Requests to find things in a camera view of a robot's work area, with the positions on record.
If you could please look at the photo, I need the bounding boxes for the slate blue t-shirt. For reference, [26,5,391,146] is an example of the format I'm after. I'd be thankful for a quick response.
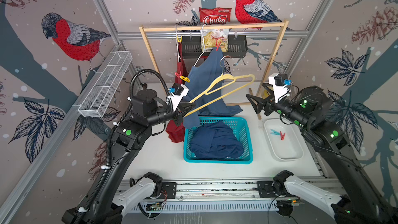
[183,48,243,129]

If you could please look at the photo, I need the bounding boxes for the light blue clothespin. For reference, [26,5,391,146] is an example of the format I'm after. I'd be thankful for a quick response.
[271,129,280,135]

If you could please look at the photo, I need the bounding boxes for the red clothespin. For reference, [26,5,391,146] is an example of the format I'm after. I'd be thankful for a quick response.
[280,131,286,141]
[216,39,224,51]

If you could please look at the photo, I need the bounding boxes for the yellow plastic hanger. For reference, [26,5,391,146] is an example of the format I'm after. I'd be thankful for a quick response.
[195,56,251,107]

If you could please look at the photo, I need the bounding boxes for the navy printed t-shirt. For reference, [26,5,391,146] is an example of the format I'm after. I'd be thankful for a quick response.
[189,121,244,160]

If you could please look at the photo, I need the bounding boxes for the white wire hanger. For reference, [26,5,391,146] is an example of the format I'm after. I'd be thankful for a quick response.
[194,24,207,67]
[175,26,182,62]

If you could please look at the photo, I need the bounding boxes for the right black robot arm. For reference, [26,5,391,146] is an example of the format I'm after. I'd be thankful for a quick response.
[246,86,398,224]

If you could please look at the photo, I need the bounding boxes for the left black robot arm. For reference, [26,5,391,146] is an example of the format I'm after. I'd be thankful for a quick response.
[62,69,195,224]

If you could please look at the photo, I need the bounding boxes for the dark red t-shirt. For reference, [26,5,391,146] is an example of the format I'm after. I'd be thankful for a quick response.
[166,43,188,143]

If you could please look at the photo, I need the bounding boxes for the teal plastic basket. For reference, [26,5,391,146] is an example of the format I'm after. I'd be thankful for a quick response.
[183,116,253,164]

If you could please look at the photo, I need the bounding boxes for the white plastic tray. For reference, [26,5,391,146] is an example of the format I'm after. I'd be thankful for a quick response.
[263,119,304,162]

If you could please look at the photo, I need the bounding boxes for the wooden clothes rack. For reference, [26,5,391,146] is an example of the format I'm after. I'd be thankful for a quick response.
[139,20,289,117]

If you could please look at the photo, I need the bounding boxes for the yellow chips bag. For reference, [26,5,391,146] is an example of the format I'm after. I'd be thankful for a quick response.
[203,29,229,52]

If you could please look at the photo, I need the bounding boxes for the red Chuba snack bag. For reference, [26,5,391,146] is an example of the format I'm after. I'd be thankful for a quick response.
[199,7,232,25]

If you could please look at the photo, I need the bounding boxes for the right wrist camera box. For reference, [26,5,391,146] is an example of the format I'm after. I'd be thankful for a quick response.
[268,73,292,103]

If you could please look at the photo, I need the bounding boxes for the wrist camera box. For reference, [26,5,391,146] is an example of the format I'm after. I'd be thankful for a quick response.
[268,73,292,103]
[168,83,189,112]

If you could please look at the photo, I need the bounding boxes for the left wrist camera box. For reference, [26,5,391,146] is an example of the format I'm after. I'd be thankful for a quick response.
[168,83,189,112]

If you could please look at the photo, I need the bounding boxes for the black wall basket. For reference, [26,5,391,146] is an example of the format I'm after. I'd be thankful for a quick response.
[181,36,248,59]

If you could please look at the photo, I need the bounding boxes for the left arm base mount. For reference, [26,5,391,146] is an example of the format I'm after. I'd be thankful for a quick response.
[146,182,177,200]

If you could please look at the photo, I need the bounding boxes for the white wire shelf basket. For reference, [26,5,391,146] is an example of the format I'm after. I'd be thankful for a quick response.
[78,51,132,118]

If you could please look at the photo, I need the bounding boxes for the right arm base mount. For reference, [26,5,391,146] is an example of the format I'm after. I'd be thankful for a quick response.
[257,180,298,199]

